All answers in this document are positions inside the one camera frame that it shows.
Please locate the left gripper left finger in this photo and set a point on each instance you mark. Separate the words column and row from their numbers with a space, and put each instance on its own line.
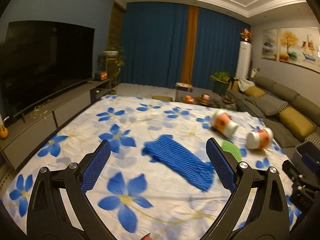
column 47, row 217

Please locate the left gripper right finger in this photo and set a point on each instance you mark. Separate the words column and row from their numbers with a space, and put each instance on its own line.
column 257, row 207

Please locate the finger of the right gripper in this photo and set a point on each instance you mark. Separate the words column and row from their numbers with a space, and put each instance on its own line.
column 293, row 173
column 311, row 160

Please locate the white orange paper cup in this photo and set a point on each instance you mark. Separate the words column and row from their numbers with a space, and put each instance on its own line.
column 223, row 123
column 259, row 139

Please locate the green foam net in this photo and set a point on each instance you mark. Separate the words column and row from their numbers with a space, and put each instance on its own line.
column 228, row 146

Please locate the blue foam net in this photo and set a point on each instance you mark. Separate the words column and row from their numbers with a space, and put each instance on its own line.
column 167, row 151

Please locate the dark grey trash bin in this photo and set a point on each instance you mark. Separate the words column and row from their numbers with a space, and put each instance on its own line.
column 300, row 150

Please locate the near patterned cushion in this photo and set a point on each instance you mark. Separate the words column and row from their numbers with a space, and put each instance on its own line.
column 314, row 138

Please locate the patterned cushion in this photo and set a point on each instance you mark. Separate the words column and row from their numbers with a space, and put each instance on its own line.
column 314, row 138
column 278, row 103

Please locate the near mustard cushion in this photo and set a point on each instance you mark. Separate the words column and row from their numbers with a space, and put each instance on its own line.
column 296, row 123

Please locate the mustard cushion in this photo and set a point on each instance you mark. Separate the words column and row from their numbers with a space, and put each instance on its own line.
column 296, row 123
column 254, row 91

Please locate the grey sectional sofa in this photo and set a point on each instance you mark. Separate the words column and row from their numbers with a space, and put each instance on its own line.
column 281, row 134

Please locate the far patterned cushion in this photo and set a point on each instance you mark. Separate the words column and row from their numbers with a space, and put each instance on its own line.
column 278, row 103

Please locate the grey flat cushion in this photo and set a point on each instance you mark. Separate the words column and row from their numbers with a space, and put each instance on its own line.
column 266, row 107

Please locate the grey tv cabinet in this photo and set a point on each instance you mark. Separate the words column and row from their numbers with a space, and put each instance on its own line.
column 29, row 133

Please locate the far mustard cushion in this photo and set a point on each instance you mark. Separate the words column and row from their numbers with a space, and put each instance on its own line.
column 254, row 91

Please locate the white cloth on sofa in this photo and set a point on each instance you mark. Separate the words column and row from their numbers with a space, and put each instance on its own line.
column 244, row 84

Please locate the dark coffee table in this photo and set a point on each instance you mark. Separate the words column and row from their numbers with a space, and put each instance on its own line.
column 200, row 96

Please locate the floral blue white tablecloth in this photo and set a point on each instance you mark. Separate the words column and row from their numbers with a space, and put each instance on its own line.
column 133, row 195

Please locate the potted green plant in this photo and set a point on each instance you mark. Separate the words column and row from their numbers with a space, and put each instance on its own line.
column 220, row 82

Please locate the white standing air conditioner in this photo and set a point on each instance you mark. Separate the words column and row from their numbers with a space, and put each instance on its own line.
column 244, row 60

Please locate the sailboat tree painting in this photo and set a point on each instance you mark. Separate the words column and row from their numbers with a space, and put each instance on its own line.
column 299, row 46

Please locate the left landscape painting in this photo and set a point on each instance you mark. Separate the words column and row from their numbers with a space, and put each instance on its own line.
column 270, row 44

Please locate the box on coffee table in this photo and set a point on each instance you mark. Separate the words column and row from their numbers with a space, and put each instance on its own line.
column 184, row 87

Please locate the red gold flower ornament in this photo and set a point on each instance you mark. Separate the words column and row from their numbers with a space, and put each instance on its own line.
column 246, row 35

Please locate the orange centre curtain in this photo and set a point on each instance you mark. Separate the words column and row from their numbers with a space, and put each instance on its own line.
column 190, row 45

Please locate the orange lantern ornament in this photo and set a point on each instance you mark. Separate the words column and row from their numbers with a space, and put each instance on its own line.
column 100, row 75

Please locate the black flat television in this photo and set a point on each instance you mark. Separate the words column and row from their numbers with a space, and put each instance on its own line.
column 40, row 59

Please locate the plant on wooden stand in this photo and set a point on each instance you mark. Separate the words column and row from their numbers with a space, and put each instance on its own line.
column 112, row 61

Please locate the blue window curtain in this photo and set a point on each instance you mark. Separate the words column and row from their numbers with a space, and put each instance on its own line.
column 153, row 37

